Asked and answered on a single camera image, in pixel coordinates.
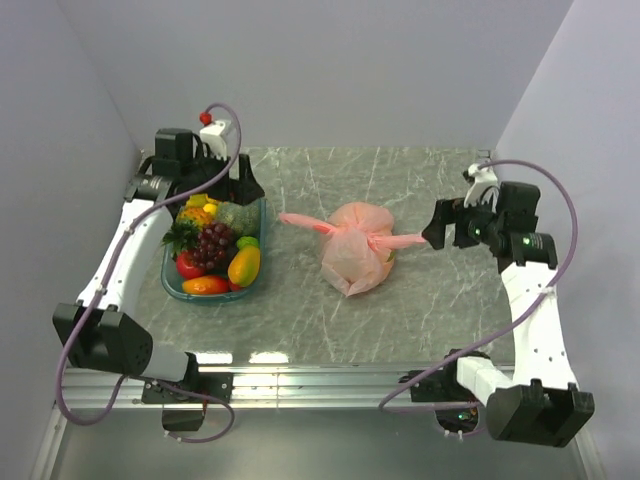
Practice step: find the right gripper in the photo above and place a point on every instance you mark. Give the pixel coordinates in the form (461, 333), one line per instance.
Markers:
(447, 212)

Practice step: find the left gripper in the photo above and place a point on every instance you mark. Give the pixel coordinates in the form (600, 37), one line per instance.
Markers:
(243, 190)

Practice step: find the pink plastic bag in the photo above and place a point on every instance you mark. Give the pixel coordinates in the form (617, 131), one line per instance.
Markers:
(358, 245)

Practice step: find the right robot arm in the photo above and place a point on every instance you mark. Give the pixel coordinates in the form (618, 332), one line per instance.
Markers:
(541, 402)

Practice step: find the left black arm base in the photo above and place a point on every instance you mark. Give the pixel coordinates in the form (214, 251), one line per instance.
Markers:
(185, 404)

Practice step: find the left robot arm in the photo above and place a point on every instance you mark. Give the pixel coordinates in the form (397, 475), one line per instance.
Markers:
(98, 330)

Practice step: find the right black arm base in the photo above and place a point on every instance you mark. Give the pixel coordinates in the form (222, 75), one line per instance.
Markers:
(459, 410)

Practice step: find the netted cantaloupe melon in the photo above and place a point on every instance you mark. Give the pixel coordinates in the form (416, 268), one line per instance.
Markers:
(244, 220)

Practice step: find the small yellow knobbly fruit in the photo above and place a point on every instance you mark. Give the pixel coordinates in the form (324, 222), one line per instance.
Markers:
(211, 207)

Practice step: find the yellow star fruit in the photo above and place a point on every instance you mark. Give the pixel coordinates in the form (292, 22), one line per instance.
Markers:
(197, 201)

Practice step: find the small green fruit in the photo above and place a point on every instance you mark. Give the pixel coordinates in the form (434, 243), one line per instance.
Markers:
(246, 241)

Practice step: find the orange pineapple body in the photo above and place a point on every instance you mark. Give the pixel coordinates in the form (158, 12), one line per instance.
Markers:
(195, 216)

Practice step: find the purple grape bunch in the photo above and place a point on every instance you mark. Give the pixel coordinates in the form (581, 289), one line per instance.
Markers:
(215, 242)

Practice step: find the green pineapple crown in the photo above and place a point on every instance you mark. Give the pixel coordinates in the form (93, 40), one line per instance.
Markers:
(182, 236)

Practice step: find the orange mango at tray bottom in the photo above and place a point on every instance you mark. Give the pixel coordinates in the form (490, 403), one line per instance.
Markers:
(245, 266)

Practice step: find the red apple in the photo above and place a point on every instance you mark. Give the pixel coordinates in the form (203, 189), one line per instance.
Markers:
(187, 267)

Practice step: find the red orange long fruit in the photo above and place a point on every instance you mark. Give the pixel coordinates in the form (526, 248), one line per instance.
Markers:
(206, 285)

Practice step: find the teal plastic fruit tray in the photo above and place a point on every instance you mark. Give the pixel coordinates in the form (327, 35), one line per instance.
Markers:
(172, 281)

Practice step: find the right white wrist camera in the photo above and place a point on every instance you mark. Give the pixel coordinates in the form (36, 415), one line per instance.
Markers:
(483, 186)

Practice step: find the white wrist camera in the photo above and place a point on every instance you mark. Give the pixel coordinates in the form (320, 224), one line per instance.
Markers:
(483, 186)
(214, 134)

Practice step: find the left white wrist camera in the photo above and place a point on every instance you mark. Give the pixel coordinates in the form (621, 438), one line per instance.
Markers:
(214, 134)

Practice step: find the aluminium mounting rail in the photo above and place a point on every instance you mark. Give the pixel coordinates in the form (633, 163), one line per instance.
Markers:
(261, 386)

